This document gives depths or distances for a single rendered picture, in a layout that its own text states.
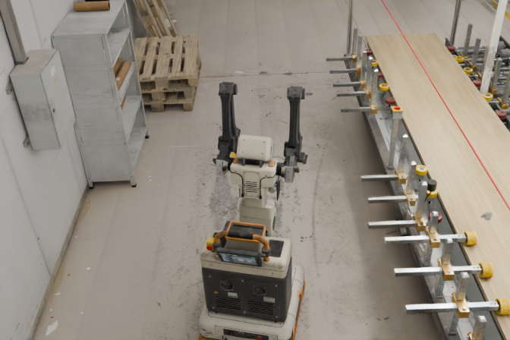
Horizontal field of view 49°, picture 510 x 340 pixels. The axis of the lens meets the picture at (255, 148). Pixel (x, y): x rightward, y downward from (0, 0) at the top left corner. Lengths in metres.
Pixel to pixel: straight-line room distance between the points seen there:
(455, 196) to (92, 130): 3.10
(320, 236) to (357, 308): 0.79
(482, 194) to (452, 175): 0.25
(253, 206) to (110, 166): 2.10
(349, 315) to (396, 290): 0.44
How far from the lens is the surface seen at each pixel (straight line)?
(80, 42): 4.79
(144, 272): 4.58
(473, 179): 4.05
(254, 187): 3.45
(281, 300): 3.59
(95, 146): 5.26
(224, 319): 3.81
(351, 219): 4.93
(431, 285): 3.52
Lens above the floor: 3.22
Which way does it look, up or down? 34 degrees down
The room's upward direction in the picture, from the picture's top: 3 degrees counter-clockwise
